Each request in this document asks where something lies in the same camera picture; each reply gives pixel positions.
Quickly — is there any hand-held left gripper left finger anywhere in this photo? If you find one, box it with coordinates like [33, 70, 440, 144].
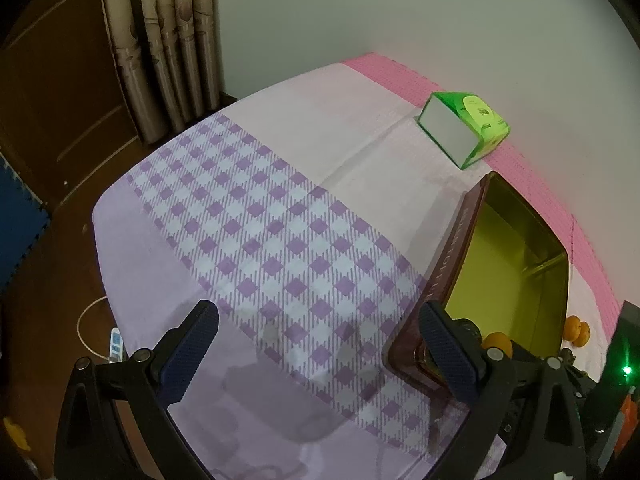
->
[54, 300, 220, 480]

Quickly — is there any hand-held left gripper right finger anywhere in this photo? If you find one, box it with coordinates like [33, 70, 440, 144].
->
[419, 301, 589, 480]

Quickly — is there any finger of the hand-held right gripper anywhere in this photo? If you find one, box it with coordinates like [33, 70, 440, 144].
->
[450, 316, 485, 356]

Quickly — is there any small orange mandarin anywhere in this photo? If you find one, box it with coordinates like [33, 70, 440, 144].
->
[484, 331, 514, 358]

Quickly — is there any large orange mandarin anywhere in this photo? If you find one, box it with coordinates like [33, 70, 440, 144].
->
[564, 316, 594, 350]

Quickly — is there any brown rectangular tin box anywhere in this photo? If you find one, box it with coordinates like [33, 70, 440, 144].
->
[382, 170, 571, 411]

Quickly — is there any white power strip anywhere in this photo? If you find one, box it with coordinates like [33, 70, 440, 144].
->
[107, 327, 125, 364]

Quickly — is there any small yellow object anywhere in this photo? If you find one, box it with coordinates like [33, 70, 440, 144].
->
[2, 416, 31, 452]

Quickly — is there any green tissue pack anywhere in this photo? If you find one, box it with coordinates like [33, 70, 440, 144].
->
[417, 91, 511, 170]

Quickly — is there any pink purple checkered tablecloth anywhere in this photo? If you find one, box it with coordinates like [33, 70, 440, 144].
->
[92, 51, 623, 480]

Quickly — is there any blue foam floor mat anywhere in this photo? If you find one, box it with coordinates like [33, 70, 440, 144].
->
[0, 150, 53, 293]

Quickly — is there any brown wooden door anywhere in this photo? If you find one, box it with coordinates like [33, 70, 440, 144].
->
[0, 0, 146, 211]

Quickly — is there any white cable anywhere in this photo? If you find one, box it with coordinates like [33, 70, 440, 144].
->
[76, 295, 114, 362]

